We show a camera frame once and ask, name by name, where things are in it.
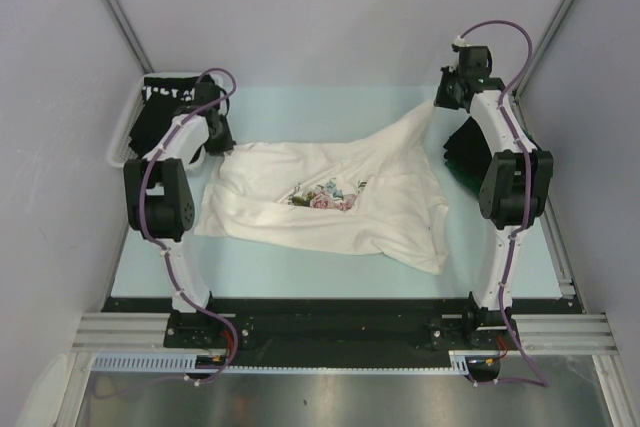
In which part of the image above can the folded black t-shirt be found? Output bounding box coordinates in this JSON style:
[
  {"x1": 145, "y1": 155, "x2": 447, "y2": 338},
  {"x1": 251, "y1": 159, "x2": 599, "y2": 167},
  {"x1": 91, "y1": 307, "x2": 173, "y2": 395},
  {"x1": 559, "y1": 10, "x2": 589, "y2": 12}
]
[{"x1": 443, "y1": 117, "x2": 492, "y2": 173}]

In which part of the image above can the aluminium post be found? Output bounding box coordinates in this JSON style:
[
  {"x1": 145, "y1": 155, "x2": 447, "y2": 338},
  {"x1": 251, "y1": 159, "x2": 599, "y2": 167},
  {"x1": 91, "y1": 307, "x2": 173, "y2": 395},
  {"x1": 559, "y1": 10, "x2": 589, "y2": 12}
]
[
  {"x1": 513, "y1": 0, "x2": 577, "y2": 100},
  {"x1": 102, "y1": 0, "x2": 154, "y2": 74}
]

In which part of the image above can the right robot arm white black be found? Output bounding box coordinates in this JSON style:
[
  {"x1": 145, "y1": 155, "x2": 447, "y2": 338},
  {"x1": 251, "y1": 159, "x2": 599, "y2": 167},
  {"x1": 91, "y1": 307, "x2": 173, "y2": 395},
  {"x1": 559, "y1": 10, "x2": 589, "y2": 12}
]
[{"x1": 434, "y1": 39, "x2": 554, "y2": 348}]

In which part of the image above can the white plastic laundry basket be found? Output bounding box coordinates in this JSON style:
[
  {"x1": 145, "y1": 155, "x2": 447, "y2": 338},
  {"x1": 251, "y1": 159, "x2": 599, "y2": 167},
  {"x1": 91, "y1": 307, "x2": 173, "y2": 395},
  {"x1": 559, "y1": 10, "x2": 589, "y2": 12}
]
[{"x1": 107, "y1": 72, "x2": 199, "y2": 168}]

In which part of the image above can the aluminium front frame rail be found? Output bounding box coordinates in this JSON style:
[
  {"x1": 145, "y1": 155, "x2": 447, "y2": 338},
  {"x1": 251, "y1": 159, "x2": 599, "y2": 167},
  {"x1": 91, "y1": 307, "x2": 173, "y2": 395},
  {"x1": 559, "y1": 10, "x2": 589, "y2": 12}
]
[{"x1": 71, "y1": 313, "x2": 618, "y2": 355}]

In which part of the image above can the black t-shirt white lettering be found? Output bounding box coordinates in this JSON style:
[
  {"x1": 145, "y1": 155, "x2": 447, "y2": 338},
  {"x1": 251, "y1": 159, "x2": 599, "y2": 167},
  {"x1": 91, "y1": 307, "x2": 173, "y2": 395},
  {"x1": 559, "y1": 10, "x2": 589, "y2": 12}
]
[{"x1": 129, "y1": 75, "x2": 227, "y2": 157}]

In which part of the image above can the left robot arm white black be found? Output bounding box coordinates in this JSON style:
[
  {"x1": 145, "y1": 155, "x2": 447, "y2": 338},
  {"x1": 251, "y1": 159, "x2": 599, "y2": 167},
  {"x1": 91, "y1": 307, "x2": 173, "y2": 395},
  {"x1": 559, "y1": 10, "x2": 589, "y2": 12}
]
[{"x1": 123, "y1": 75, "x2": 234, "y2": 347}]

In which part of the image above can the white floral print t-shirt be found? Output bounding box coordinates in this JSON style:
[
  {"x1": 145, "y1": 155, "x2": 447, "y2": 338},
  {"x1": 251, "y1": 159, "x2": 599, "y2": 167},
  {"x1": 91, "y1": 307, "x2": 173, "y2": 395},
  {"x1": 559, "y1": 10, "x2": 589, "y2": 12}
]
[{"x1": 195, "y1": 102, "x2": 448, "y2": 275}]

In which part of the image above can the folded green t-shirt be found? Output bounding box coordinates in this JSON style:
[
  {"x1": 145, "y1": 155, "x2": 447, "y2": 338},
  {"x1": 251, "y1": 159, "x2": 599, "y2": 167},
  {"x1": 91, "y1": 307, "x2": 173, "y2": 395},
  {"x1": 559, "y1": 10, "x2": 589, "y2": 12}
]
[{"x1": 445, "y1": 159, "x2": 486, "y2": 197}]

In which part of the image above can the right rear aluminium post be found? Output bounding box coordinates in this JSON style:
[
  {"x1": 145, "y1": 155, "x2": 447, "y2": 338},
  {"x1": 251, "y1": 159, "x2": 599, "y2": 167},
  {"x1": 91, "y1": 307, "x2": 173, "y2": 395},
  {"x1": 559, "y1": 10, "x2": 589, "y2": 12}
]
[{"x1": 513, "y1": 0, "x2": 577, "y2": 100}]

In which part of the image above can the light blue cable duct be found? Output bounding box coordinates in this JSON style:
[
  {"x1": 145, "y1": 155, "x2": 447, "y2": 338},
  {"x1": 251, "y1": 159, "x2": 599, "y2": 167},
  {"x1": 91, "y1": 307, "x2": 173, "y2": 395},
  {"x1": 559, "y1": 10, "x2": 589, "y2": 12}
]
[{"x1": 92, "y1": 352, "x2": 469, "y2": 376}]

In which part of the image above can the left rear aluminium post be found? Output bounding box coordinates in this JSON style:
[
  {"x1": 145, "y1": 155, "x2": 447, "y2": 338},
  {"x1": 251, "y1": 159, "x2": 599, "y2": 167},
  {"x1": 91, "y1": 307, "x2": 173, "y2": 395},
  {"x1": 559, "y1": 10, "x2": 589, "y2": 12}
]
[{"x1": 102, "y1": 0, "x2": 154, "y2": 74}]

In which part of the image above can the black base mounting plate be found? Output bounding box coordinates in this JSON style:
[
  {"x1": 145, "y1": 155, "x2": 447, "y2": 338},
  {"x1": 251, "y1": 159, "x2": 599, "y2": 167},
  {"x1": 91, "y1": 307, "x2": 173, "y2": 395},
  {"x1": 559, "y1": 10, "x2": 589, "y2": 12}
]
[{"x1": 102, "y1": 296, "x2": 585, "y2": 367}]

